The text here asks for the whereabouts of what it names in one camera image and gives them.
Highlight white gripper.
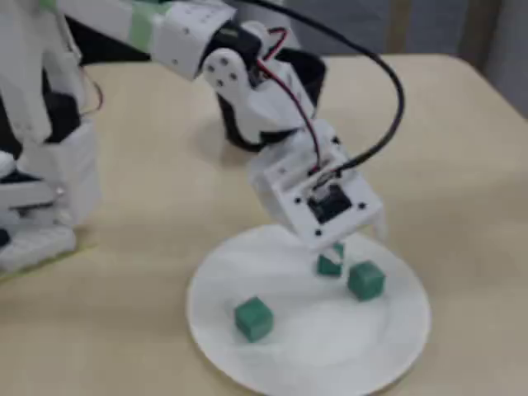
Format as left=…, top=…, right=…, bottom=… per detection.
left=247, top=121, right=389, bottom=267

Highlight green block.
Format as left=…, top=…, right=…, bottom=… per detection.
left=316, top=243, right=346, bottom=278
left=233, top=295, right=275, bottom=342
left=346, top=260, right=386, bottom=302

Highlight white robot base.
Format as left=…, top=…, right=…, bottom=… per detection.
left=0, top=150, right=78, bottom=273

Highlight white paper plate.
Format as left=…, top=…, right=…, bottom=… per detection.
left=186, top=224, right=432, bottom=383

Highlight grey partition panel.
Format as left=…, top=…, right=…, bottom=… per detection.
left=284, top=0, right=463, bottom=57

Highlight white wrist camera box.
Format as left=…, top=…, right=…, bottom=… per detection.
left=263, top=139, right=384, bottom=252

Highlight red servo wire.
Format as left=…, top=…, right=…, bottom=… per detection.
left=80, top=68, right=105, bottom=119
left=255, top=27, right=323, bottom=174

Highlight thick black camera cable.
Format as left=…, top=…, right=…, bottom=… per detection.
left=247, top=0, right=408, bottom=174

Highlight wooden post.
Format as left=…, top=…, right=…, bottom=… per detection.
left=386, top=0, right=409, bottom=54

